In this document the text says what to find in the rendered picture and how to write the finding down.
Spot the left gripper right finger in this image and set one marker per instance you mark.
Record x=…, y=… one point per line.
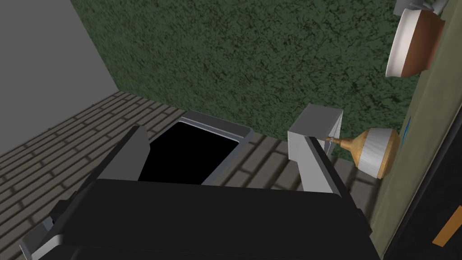
x=317, y=169

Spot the gold and white bottle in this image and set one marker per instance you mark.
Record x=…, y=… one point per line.
x=375, y=153

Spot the olive green table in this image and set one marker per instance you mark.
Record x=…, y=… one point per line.
x=431, y=115

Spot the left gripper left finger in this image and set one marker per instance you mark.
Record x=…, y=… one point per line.
x=126, y=159

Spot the brown and white bowl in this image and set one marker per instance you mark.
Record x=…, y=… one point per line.
x=415, y=43

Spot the pale grey angular object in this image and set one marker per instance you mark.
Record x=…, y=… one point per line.
x=408, y=5

